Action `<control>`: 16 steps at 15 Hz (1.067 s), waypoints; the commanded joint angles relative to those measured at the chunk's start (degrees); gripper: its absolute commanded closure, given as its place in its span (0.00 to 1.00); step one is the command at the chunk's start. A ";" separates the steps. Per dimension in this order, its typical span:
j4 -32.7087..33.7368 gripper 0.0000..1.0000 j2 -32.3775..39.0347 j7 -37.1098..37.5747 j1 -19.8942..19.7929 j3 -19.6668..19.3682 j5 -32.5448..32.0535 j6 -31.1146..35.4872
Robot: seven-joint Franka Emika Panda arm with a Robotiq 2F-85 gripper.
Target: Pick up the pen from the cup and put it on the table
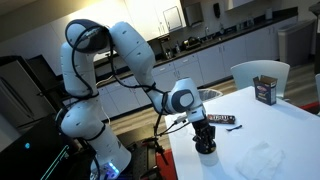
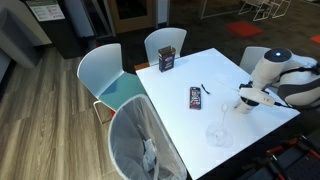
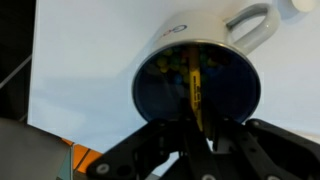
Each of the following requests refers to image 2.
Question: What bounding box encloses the plain white chair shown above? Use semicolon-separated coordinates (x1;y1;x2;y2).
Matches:
239;45;272;75

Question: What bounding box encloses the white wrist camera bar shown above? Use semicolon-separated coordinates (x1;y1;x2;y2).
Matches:
238;87;277;107

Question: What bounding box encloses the crumpled white paper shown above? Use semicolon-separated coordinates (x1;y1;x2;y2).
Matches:
142;139;158;172

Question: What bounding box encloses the brown candy box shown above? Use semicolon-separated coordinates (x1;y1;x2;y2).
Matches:
189;86;203;110

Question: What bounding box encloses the white wire frame chair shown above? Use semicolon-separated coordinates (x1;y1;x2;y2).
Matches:
238;0;268;17
253;0;293;22

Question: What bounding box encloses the red black bar clamp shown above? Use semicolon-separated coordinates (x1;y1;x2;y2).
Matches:
265;136;320;162
243;155;289;180

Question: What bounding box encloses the white green printed poster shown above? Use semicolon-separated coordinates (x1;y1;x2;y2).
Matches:
26;0;66;23

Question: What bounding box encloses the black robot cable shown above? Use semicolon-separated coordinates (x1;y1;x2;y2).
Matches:
273;100;295;110

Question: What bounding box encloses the clear plastic bag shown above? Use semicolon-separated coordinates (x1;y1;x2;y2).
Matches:
205;122;234;149

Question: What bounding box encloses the open blue carton box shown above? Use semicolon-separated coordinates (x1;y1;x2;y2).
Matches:
158;46;177;73

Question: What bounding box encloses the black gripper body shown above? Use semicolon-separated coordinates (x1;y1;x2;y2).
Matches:
238;80;268;92

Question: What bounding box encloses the white chair with teal seat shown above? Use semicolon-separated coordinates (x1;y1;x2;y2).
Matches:
76;43;148;125

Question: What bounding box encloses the trash bin with clear liner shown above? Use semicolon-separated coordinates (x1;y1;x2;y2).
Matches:
107;93;188;180

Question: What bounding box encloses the white chair with orange seat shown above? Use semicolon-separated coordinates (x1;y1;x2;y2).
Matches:
134;27;188;72

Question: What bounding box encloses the white plastic spoon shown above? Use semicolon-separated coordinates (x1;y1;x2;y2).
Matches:
216;103;229;138

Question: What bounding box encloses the small black plastic clip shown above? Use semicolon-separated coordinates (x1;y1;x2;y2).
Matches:
200;83;211;95

